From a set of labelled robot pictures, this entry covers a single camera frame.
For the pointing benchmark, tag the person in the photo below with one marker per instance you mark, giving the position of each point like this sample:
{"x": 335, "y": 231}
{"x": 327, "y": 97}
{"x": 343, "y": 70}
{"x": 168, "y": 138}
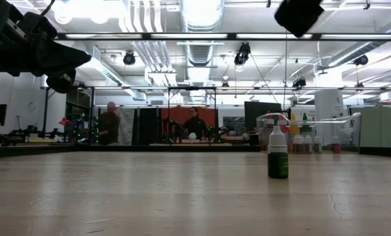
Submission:
{"x": 195, "y": 126}
{"x": 109, "y": 126}

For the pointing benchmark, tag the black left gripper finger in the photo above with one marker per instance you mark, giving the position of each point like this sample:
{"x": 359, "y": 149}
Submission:
{"x": 64, "y": 59}

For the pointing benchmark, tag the large yellow food coloring bottle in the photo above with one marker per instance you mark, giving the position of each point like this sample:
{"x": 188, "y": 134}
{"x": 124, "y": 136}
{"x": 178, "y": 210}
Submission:
{"x": 293, "y": 129}

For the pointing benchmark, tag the clear plastic bin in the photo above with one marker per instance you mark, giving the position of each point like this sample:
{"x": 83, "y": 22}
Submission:
{"x": 346, "y": 126}

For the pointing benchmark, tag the black ceiling spotlight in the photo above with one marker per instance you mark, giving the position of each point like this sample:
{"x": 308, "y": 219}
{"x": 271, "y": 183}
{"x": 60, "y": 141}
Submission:
{"x": 129, "y": 58}
{"x": 361, "y": 60}
{"x": 299, "y": 83}
{"x": 242, "y": 54}

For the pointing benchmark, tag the orange partition panel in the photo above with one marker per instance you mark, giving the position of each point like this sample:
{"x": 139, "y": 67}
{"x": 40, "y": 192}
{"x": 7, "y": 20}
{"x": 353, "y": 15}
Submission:
{"x": 178, "y": 113}

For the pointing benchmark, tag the pale cabinet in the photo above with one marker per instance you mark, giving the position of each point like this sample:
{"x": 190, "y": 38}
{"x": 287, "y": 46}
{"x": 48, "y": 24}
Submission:
{"x": 383, "y": 126}

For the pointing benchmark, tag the black background rig frame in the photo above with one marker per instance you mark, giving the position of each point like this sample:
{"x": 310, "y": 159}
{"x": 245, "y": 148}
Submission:
{"x": 168, "y": 114}
{"x": 45, "y": 111}

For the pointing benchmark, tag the small green food coloring bottle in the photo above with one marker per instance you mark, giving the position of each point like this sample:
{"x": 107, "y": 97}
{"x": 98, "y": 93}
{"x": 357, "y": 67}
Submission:
{"x": 278, "y": 164}

